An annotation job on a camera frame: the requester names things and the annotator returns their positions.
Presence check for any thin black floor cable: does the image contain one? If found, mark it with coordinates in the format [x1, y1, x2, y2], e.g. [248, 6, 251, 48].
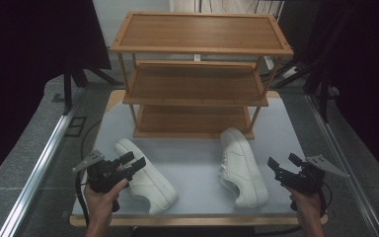
[80, 119, 103, 162]

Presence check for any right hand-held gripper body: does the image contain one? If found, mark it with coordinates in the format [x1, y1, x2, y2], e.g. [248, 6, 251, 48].
[275, 154, 350, 196]

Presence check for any black curtain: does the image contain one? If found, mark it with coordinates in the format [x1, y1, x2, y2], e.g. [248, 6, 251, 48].
[275, 0, 379, 190]
[0, 0, 113, 193]

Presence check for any black metal stand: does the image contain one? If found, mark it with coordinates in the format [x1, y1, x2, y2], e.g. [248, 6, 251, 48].
[268, 53, 341, 123]
[62, 65, 123, 117]

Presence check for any white power strip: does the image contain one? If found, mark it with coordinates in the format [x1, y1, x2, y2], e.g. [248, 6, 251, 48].
[265, 56, 298, 80]

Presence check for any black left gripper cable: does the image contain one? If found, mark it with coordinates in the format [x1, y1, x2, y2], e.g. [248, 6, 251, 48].
[74, 170, 91, 229]

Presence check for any wooden three-tier shoe rack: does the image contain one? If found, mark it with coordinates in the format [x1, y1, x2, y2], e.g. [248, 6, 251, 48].
[109, 11, 294, 141]

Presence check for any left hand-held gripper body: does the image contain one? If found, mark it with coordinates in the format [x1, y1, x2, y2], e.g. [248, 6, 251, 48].
[71, 149, 134, 195]

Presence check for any person's right hand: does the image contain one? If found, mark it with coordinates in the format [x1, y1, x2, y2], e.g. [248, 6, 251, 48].
[283, 185, 324, 225]

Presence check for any black floor socket plate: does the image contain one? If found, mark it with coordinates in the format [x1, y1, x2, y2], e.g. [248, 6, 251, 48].
[64, 116, 88, 138]

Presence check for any person's left hand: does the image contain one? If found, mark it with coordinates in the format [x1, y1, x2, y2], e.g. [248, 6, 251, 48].
[83, 177, 129, 229]

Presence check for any white sneaker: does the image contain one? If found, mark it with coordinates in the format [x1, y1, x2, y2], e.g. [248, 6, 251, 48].
[219, 126, 269, 209]
[114, 137, 180, 216]

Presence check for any metal floor rail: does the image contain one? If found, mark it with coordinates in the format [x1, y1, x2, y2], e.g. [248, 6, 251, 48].
[305, 93, 379, 237]
[0, 88, 86, 237]

